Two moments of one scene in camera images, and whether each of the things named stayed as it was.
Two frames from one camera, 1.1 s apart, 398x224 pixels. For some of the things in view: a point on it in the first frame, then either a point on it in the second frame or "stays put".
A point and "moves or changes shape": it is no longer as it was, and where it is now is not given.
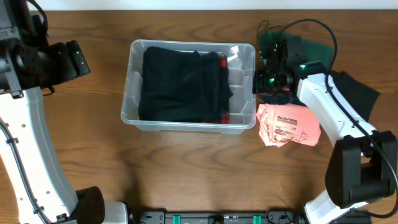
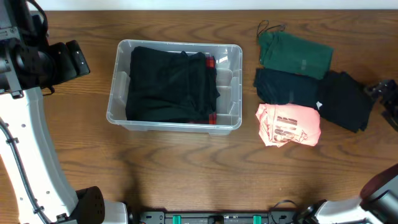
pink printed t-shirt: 281,123 stays put
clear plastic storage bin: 189,86 moves or changes shape
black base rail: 244,217 stays put
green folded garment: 275,43 stays put
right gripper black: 259,81 → 389,102
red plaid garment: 226,93 → 211,65
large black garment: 182,86 moves or changes shape
